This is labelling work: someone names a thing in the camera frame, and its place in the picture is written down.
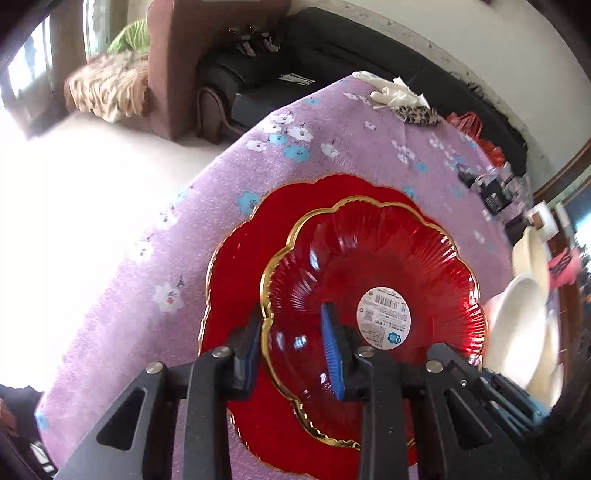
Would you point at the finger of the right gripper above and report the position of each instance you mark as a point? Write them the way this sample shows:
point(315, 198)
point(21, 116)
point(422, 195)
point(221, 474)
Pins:
point(513, 399)

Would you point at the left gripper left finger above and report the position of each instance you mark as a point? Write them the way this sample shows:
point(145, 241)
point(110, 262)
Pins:
point(244, 343)

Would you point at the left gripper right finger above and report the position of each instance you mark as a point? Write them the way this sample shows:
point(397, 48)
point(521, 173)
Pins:
point(341, 342)

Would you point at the white foam bowl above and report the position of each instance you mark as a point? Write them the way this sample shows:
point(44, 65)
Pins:
point(523, 338)

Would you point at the small red glass plate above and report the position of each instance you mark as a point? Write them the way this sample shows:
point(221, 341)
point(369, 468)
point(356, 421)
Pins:
point(394, 276)

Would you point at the cream plastic bowl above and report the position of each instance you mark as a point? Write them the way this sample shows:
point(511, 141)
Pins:
point(529, 257)

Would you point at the large red glass plate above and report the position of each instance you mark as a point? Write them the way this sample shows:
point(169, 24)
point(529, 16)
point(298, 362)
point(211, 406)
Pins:
point(265, 422)

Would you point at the purple floral tablecloth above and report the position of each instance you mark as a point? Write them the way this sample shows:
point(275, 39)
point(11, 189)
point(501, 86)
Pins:
point(306, 155)

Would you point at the pink knitted thermos bottle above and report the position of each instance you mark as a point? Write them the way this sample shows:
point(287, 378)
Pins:
point(565, 268)

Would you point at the black power adapter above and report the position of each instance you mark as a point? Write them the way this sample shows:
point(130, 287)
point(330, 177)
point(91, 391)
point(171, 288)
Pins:
point(492, 192)

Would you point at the leopard print pouch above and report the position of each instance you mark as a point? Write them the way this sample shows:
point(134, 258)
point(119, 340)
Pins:
point(418, 115)

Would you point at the red plastic bag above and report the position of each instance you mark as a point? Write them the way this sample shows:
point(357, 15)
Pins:
point(471, 126)

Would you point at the brown patterned blanket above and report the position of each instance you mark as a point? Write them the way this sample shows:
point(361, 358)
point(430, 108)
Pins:
point(112, 87)

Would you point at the black leather sofa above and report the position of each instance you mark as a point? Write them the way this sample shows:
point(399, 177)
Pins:
point(249, 75)

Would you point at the green cloth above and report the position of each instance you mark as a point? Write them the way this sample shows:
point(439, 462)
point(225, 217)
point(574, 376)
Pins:
point(134, 37)

